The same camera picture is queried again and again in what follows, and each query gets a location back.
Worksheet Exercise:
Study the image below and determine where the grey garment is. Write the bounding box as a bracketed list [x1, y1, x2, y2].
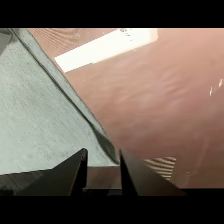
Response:
[0, 27, 120, 176]

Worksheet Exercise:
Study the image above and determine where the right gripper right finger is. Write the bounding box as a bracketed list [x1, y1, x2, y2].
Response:
[118, 148, 188, 197]

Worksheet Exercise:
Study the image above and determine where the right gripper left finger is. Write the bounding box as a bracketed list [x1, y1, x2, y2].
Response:
[0, 147, 89, 197]

